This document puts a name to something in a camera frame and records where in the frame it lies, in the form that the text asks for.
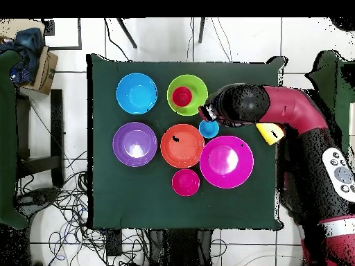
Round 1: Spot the green bowl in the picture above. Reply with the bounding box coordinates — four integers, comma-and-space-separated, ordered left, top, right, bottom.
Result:
166, 73, 209, 116

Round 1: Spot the red cup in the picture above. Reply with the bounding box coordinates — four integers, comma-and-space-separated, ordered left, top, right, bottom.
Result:
171, 86, 193, 108

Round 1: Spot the yellow cup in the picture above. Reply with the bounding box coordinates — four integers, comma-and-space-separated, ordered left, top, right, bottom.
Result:
255, 122, 286, 146

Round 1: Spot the blue cup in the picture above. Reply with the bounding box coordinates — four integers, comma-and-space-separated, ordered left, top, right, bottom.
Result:
198, 119, 220, 139

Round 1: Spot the orange bowl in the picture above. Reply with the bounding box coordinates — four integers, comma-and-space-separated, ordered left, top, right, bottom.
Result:
159, 123, 205, 169

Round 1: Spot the large magenta bowl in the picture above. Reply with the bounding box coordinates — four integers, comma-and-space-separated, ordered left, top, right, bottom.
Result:
199, 135, 254, 190

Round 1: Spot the blue bowl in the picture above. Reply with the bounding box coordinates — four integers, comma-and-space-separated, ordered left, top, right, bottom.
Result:
115, 72, 158, 115

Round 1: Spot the small pink bowl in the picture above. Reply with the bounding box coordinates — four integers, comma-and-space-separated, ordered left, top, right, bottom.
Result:
171, 168, 200, 197

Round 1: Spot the purple bowl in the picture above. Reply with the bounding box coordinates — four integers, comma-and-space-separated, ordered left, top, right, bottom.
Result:
112, 121, 158, 168

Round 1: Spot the black tripod leg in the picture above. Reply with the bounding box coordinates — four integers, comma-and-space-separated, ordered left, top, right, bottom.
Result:
116, 17, 139, 50
198, 17, 207, 44

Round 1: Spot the dark green table cloth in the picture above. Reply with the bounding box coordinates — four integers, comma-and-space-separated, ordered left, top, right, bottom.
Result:
86, 53, 288, 231

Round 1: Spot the green cloth side table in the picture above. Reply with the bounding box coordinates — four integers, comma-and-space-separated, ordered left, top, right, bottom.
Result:
304, 49, 355, 156
0, 49, 30, 230

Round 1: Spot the black framed board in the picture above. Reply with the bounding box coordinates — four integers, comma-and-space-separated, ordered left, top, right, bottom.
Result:
44, 17, 83, 51

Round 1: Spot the black power adapter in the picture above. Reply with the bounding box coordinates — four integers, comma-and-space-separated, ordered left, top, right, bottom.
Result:
105, 229, 123, 258

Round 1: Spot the cardboard box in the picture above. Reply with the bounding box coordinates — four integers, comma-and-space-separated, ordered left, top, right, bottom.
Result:
20, 45, 60, 96

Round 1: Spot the blue fabric bag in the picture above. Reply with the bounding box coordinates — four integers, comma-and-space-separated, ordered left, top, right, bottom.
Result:
0, 26, 46, 85

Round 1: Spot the black chair base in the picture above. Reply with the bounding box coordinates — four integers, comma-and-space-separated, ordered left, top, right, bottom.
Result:
15, 187, 60, 213

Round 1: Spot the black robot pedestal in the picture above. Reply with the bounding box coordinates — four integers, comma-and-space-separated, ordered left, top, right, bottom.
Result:
148, 228, 215, 266

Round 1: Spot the floor cable tangle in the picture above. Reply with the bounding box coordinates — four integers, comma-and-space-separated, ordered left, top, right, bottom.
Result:
16, 150, 149, 266

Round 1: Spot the black stool frame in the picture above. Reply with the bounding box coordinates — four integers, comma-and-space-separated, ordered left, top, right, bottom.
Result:
15, 89, 65, 188

